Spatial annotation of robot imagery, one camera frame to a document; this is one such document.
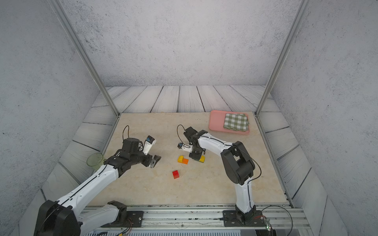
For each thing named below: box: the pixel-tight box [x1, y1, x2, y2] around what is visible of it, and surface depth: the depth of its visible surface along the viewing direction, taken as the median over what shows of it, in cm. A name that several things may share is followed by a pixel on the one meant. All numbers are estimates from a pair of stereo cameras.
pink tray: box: [208, 110, 251, 135], surface depth 118 cm
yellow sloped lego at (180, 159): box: [177, 155, 185, 164], surface depth 95 cm
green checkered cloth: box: [223, 113, 250, 132], surface depth 116 cm
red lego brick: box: [172, 170, 180, 180], surface depth 87 cm
